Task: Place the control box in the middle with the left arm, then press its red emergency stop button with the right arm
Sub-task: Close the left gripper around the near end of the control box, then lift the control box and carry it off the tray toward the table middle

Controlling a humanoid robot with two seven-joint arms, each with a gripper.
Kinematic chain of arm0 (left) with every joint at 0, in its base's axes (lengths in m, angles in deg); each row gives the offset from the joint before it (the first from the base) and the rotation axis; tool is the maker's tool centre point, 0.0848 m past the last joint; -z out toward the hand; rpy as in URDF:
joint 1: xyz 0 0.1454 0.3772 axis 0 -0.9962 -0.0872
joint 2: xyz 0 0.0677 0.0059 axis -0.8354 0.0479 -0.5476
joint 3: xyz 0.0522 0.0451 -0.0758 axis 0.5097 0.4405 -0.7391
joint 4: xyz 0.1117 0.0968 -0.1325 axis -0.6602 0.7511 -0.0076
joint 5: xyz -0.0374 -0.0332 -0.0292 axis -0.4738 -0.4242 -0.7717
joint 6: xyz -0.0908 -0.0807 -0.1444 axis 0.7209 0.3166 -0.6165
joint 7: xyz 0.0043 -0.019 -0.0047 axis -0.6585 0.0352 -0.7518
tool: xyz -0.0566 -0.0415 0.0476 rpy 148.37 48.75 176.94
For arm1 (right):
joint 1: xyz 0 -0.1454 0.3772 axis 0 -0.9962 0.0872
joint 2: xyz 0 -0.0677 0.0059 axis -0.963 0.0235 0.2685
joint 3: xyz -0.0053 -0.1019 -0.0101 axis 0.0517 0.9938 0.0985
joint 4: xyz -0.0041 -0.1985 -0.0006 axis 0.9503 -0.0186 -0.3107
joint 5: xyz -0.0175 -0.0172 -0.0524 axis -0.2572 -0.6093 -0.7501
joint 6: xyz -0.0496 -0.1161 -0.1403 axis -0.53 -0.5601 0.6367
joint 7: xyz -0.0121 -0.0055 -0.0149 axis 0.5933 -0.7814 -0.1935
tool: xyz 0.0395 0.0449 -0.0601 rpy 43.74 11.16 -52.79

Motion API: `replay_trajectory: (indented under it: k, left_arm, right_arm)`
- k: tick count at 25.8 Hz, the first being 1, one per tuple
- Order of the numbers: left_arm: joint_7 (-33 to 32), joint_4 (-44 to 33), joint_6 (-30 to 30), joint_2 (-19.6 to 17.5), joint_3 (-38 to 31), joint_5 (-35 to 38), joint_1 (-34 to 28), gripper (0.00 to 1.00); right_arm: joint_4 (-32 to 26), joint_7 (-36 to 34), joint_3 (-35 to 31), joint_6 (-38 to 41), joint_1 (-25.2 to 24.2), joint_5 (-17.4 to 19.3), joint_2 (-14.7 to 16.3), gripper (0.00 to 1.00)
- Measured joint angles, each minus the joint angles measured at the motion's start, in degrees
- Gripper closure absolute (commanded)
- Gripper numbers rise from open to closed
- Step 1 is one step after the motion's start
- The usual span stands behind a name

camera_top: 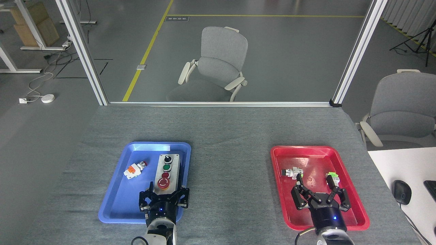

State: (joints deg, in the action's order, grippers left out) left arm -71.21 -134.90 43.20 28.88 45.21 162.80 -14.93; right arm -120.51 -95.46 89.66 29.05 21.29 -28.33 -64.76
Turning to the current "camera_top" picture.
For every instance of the grey felt table cover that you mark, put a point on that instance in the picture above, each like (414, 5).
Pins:
(221, 136)

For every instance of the blue plastic tray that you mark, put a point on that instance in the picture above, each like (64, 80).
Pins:
(126, 200)

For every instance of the green push button switch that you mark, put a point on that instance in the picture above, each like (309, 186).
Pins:
(333, 177)

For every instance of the red plastic tray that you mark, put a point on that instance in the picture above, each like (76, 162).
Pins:
(316, 160)

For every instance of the red push button switch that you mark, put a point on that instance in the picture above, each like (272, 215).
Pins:
(133, 170)

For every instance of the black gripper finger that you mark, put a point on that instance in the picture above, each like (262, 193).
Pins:
(345, 200)
(184, 199)
(143, 200)
(299, 179)

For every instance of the white round floor device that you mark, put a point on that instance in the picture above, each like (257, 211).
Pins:
(48, 98)

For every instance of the grey office chair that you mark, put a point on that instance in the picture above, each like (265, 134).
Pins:
(402, 109)
(219, 64)

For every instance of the brown cardboard box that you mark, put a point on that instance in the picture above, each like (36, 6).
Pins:
(46, 30)

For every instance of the black keyboard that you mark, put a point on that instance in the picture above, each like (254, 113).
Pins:
(431, 190)

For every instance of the grey floor outlet plate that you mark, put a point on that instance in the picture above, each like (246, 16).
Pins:
(141, 67)

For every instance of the white desk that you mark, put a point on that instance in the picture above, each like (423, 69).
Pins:
(408, 163)

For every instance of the white floor socket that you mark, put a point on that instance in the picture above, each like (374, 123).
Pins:
(23, 100)

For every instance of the silver aluminium post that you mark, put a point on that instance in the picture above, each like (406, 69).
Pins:
(83, 51)
(357, 54)

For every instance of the white desk frame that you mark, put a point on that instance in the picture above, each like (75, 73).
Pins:
(29, 20)

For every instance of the dark floor label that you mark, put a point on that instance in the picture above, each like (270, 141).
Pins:
(176, 18)

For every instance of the white curtain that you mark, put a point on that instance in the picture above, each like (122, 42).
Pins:
(408, 17)

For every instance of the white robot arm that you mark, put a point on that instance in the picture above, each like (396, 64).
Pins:
(160, 231)
(335, 239)

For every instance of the grey four-button control box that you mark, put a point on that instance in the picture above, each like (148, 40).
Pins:
(167, 173)

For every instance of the black tripod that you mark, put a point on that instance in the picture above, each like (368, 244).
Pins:
(425, 41)

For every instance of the black computer mouse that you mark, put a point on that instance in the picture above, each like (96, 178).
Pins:
(402, 192)

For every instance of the silver aluminium rail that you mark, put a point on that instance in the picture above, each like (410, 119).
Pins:
(221, 104)

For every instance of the black selector switch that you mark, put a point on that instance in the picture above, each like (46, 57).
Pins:
(292, 173)

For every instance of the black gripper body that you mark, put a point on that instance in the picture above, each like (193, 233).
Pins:
(161, 209)
(327, 216)

